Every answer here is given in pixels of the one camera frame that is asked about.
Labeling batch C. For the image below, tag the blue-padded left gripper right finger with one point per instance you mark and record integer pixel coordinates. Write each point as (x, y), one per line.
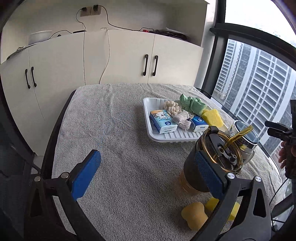
(223, 185)

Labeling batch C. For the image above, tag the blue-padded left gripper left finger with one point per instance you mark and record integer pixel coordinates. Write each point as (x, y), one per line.
(70, 186)

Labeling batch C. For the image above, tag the yellow rectangular sponge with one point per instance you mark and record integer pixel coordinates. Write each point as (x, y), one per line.
(231, 209)

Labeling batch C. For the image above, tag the tan peanut-shaped sponge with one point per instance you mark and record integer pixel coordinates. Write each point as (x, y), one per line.
(195, 216)

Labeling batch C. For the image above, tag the person's right hand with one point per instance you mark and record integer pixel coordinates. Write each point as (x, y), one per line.
(283, 155)

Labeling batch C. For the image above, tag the white mug with chrome lid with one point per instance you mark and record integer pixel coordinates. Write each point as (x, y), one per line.
(246, 143)

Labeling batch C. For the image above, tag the blue white tissue pack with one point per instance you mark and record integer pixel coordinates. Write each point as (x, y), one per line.
(198, 124)

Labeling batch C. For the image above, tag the yellow wedge sponge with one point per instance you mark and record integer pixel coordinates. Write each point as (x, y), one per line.
(212, 118)

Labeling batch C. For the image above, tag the blue tissue pack with cartoon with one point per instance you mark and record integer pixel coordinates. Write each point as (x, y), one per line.
(162, 121)

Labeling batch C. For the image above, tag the green crumpled cloth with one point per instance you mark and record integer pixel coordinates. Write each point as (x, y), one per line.
(192, 105)

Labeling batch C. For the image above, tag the cream knitted scrunchie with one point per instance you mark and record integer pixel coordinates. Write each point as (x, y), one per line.
(172, 108)

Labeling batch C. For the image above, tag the white plastic tray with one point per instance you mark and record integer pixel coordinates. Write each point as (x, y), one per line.
(179, 135)

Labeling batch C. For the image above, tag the white base cabinet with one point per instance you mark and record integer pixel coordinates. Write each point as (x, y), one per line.
(63, 64)

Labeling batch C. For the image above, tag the white bowl on cabinet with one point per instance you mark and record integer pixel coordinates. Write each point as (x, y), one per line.
(39, 37)

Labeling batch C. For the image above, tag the dark clutter on cabinet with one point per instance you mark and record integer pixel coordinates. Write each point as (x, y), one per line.
(167, 32)

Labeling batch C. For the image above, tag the black cabinet handle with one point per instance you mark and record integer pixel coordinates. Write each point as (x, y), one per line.
(32, 74)
(26, 76)
(145, 66)
(156, 58)

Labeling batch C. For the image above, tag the black cabinet handle far left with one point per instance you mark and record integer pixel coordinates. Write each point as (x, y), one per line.
(26, 76)

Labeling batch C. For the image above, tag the black window frame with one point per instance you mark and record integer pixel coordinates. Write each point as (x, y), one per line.
(224, 31)

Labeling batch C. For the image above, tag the wall power socket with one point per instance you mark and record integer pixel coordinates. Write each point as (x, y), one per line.
(94, 10)

